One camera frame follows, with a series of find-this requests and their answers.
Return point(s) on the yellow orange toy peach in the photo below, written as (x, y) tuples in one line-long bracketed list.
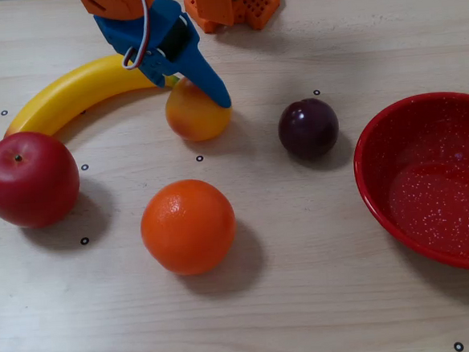
[(194, 122)]

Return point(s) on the dark purple toy plum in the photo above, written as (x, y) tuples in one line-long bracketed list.
[(308, 130)]

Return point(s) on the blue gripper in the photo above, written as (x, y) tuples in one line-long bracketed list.
[(189, 52)]

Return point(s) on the red speckled bowl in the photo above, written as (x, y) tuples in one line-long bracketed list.
[(422, 211)]

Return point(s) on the yellow toy banana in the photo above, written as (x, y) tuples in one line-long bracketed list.
[(71, 90)]

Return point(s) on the red toy apple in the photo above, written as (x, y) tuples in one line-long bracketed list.
[(29, 182)]

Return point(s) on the orange robot base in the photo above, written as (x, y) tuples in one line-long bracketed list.
[(259, 9)]

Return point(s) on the toy orange fruit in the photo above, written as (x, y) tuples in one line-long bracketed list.
[(187, 227)]

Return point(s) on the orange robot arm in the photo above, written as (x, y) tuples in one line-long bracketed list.
[(110, 5)]

